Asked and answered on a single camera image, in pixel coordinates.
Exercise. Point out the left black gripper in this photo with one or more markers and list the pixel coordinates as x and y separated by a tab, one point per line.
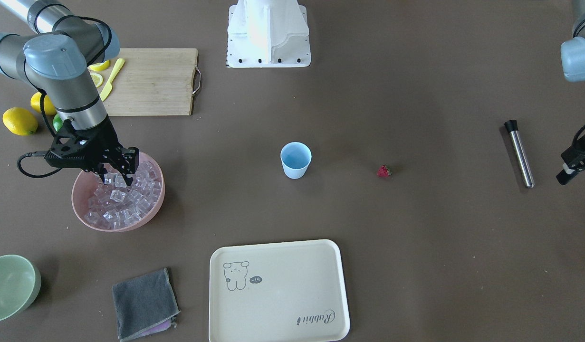
579	160

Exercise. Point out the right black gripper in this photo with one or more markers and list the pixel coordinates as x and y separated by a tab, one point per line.
104	141

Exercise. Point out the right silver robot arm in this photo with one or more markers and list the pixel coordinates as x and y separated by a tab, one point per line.
55	60

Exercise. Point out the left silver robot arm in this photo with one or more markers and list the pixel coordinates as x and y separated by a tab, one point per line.
572	53

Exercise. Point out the pink bowl of ice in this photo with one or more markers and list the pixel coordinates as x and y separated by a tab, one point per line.
112	206

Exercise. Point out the light blue plastic cup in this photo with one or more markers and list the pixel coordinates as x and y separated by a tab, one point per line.
295	158

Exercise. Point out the green lime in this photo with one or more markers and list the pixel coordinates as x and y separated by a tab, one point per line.
57	123

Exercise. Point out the steel muddler black tip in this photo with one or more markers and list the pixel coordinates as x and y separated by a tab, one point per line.
527	175

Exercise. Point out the yellow plastic knife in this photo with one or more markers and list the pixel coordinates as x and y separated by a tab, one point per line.
108	86

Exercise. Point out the lemon slice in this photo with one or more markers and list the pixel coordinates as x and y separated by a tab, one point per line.
97	79

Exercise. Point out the wooden cutting board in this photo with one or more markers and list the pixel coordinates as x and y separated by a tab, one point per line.
155	81

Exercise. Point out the half lemon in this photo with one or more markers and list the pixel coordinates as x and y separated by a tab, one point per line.
100	66

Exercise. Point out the whole yellow lemon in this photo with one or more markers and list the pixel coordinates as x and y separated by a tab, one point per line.
20	121

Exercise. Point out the grey folded cloth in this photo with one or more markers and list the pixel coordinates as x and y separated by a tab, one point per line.
144	305

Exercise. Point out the green ceramic bowl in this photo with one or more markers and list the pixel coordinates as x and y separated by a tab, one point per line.
20	283

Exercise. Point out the red strawberry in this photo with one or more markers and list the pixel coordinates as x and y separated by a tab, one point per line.
384	171

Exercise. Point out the cream rabbit tray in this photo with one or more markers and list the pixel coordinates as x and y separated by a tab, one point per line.
278	292

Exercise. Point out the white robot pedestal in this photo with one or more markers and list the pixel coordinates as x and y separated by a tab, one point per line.
268	34

